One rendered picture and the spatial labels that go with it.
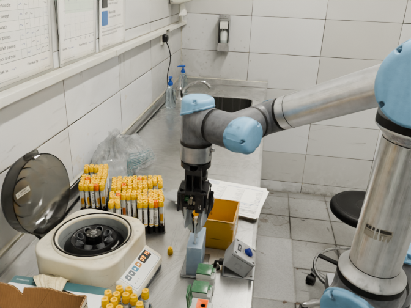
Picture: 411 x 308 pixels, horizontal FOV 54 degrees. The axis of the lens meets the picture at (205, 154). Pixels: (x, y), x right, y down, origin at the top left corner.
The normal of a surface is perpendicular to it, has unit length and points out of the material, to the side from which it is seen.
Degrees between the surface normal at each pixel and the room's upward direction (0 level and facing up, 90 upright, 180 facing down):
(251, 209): 0
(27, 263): 0
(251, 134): 90
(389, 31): 90
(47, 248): 0
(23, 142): 90
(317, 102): 87
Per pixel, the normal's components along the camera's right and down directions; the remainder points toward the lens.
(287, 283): 0.04, -0.92
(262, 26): -0.15, 0.38
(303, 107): -0.69, 0.21
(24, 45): 0.98, 0.16
